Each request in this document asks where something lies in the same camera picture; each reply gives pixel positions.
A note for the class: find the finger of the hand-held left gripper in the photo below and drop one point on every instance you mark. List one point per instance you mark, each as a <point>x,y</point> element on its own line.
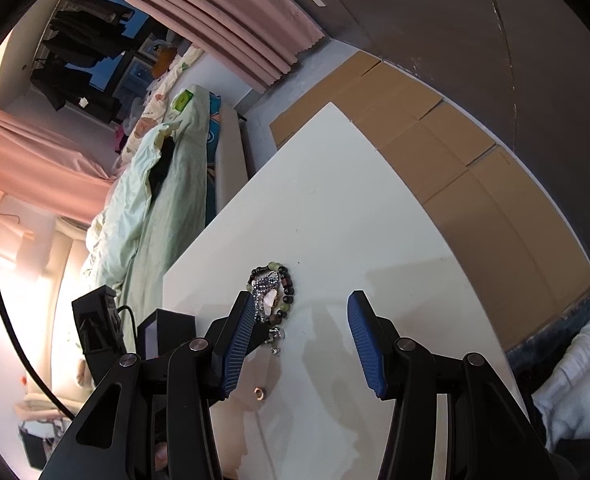
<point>100,310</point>

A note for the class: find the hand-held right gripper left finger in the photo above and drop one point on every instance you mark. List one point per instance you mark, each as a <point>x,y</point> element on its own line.
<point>237,350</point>

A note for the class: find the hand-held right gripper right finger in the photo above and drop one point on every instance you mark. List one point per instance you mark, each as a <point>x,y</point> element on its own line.
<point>367,345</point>

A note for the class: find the small silver charm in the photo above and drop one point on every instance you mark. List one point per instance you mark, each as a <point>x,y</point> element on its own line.
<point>275,340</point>

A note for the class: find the black jewelry box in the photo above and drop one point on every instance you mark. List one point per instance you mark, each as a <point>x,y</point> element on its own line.
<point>175,330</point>

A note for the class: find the beige padded headboard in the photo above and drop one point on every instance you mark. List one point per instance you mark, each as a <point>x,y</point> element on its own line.
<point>67,270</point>

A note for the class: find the light green duvet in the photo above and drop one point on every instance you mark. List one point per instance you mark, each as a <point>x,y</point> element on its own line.
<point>130,210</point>

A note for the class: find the white low table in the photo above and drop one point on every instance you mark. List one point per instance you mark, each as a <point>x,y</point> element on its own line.
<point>350,220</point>

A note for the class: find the bed with green sheet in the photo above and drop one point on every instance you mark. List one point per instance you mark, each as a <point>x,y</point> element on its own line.
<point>185,210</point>

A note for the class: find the black cloth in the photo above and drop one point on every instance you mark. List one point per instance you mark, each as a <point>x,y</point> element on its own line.
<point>160,167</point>

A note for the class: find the pink curtain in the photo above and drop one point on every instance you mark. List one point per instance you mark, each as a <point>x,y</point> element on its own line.
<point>225,20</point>
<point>35,165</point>

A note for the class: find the flattened cardboard sheet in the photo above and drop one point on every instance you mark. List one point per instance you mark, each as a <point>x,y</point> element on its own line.
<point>440,145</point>
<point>395,95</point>
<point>505,240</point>
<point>320,105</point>

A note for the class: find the cartoon printed blanket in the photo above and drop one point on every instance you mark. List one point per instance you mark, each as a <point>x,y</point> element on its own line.
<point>150,120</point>

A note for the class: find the green tissue packet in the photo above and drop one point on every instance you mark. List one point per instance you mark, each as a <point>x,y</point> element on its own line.
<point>182,100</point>

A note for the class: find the clear storage bins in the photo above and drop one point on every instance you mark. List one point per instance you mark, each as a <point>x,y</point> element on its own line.
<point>137,74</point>

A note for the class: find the orange plush toy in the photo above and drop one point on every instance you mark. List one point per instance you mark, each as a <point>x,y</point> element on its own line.
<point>162,60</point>

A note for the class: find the row of hanging dark clothes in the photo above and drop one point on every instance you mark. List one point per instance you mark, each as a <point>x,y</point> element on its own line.
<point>80,45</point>

